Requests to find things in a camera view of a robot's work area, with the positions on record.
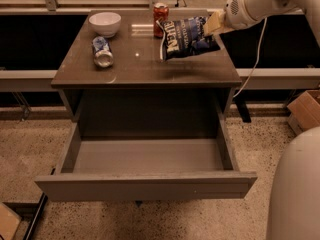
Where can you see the cardboard box on floor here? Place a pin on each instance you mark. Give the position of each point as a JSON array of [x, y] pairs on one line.
[[305, 111]]

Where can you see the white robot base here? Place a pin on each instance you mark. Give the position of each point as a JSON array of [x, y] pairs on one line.
[[294, 210]]

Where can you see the red cola can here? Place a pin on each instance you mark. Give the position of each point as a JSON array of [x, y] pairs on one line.
[[160, 13]]

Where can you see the black metal floor frame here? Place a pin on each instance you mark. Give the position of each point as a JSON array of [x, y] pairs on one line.
[[31, 212]]

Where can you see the cardboard piece bottom left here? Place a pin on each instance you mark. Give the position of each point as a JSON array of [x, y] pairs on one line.
[[9, 222]]

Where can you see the blue chip bag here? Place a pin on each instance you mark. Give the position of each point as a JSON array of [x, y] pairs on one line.
[[185, 37]]

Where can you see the blue silver can lying down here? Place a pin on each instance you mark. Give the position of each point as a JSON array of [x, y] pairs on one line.
[[102, 54]]

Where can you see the white bowl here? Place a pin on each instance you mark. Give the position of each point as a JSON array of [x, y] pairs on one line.
[[105, 23]]

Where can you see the grey cabinet with counter top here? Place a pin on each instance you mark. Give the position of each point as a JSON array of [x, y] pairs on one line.
[[141, 96]]

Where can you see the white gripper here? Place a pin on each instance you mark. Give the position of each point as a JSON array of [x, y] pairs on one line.
[[236, 13]]

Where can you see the grey open drawer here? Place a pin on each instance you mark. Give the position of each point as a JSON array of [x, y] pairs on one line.
[[137, 152]]

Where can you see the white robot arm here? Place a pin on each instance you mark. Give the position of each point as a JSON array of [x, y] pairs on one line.
[[261, 9]]

